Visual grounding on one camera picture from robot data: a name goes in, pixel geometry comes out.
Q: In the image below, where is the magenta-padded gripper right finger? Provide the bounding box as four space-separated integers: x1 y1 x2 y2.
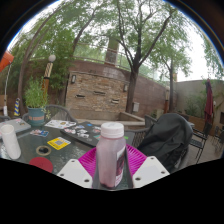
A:
125 143 170 189

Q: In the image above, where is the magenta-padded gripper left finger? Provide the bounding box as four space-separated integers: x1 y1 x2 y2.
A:
57 146 98 189

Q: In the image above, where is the pink drink bottle white cap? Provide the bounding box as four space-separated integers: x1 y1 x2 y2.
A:
95 121 128 190

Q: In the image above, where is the black laptop with stickers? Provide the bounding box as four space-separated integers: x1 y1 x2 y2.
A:
59 121 136 148

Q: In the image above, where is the yellow square card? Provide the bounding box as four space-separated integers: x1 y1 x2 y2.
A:
46 136 72 151

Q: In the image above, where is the black jacket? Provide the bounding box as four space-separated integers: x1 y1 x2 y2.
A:
137 112 194 173

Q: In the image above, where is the flat round red coaster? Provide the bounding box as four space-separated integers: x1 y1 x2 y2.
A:
28 156 54 174

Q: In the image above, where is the small colourful sticker card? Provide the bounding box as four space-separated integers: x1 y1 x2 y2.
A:
29 128 50 138

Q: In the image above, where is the black metal chair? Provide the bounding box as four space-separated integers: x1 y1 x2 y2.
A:
191 123 224 154

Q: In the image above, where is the grey laptop with stickers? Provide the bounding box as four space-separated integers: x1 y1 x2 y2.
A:
0 117 32 139

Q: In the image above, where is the green plant in blue pot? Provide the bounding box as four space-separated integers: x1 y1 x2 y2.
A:
23 77 51 127

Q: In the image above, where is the blue yellow striped cone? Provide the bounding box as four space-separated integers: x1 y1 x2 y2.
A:
13 97 21 118

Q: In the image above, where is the closed dark red umbrella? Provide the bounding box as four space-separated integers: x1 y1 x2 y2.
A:
203 78 215 125

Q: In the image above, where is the orange patio umbrella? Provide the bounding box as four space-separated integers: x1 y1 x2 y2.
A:
0 50 15 116

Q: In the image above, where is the brown ring coaster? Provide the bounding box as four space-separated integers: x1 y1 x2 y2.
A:
35 144 53 157

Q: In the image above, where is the globe lamp post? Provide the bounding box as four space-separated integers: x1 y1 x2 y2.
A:
42 54 57 98

